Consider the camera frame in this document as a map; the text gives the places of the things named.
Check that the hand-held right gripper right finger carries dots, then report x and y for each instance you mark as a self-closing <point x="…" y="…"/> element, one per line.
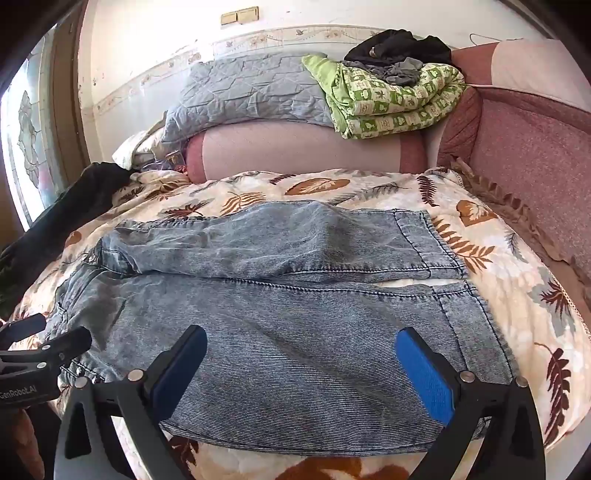
<point x="422" y="374"/>

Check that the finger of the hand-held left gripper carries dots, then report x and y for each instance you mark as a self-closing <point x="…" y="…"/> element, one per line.
<point x="64" y="346"/>
<point x="23" y="328"/>

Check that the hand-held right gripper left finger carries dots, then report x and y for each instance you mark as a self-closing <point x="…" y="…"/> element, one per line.
<point x="182" y="369"/>

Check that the blue denim pants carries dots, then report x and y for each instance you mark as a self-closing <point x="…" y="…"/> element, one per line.
<point x="277" y="332"/>

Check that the dark cloth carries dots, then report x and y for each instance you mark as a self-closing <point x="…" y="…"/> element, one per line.
<point x="60" y="212"/>

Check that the cream leaf print blanket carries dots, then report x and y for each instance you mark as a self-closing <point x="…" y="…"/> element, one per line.
<point x="508" y="277"/>

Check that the stained glass door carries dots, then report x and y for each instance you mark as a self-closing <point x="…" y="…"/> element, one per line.
<point x="27" y="124"/>

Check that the white pillow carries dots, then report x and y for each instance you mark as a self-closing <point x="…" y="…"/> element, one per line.
<point x="134" y="150"/>

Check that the small colourful packet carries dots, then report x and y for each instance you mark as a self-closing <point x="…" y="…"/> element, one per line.
<point x="175" y="160"/>

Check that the pink sofa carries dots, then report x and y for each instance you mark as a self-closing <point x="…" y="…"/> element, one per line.
<point x="531" y="152"/>

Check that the pink bolster cushion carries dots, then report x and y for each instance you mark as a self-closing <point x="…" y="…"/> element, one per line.
<point x="300" y="152"/>

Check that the green patterned blanket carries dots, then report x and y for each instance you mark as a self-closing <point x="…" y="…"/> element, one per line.
<point x="392" y="106"/>

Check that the grey quilted cover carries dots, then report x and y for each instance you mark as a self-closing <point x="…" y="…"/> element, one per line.
<point x="249" y="92"/>

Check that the grey garment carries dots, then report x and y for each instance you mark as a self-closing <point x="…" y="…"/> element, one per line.
<point x="401" y="71"/>

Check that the black clothing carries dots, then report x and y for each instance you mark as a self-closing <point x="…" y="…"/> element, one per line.
<point x="406" y="46"/>

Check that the beige wall switch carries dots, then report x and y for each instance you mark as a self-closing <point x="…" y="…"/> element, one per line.
<point x="229" y="18"/>
<point x="248" y="14"/>

